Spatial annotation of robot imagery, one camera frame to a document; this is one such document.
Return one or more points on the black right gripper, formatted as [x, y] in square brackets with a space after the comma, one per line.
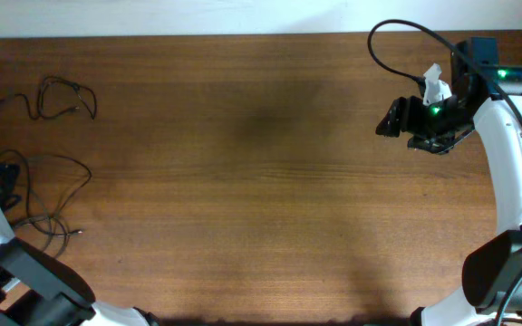
[411, 114]

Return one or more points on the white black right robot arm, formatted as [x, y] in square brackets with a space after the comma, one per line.
[483, 97]

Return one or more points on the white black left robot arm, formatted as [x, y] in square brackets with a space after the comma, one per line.
[37, 289]

